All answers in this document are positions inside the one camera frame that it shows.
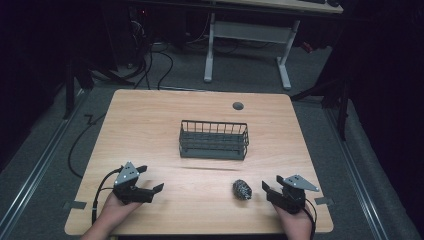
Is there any dark speckled scouring ball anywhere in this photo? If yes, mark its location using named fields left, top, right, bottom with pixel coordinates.
left=232, top=179, right=253, bottom=202

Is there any metal floor rail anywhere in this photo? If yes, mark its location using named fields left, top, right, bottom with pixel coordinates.
left=324, top=106, right=390, bottom=240
left=0, top=89, right=88, bottom=236

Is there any black floor cable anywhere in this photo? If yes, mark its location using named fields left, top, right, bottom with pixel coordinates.
left=67, top=113, right=107, bottom=179

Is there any person's left hand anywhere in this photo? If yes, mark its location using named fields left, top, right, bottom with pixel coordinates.
left=99, top=192, right=143, bottom=232

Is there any black metal stand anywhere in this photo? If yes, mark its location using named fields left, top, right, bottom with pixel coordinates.
left=62, top=56, right=135, bottom=120
left=289, top=75, right=351, bottom=142

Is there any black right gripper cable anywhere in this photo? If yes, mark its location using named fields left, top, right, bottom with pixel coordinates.
left=303, top=198, right=318, bottom=240

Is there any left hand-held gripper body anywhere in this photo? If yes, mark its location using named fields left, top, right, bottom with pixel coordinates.
left=112, top=161, right=156, bottom=205

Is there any grey tape strip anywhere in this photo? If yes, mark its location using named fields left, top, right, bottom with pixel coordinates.
left=314, top=196, right=335, bottom=206
left=63, top=200, right=88, bottom=211

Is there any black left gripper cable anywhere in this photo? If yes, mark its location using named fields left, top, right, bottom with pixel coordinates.
left=91, top=167, right=124, bottom=225

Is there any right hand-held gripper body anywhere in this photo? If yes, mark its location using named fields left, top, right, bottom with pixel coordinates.
left=266, top=174, right=320, bottom=215

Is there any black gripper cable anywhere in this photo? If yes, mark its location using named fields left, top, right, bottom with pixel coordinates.
left=303, top=198, right=318, bottom=240
left=91, top=167, right=124, bottom=225

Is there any dark wire basket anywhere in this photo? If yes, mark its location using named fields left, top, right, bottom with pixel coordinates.
left=178, top=119, right=250, bottom=161

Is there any person's right hand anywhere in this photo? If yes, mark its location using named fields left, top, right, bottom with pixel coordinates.
left=273, top=203, right=314, bottom=235

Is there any black computer tower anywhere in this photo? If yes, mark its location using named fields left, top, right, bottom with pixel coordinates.
left=113, top=6, right=152, bottom=69

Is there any white-legged desk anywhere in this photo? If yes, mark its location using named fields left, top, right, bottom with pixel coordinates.
left=203, top=0, right=344, bottom=91

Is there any bundle of black floor cables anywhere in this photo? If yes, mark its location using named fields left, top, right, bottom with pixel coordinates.
left=133, top=41, right=175, bottom=91

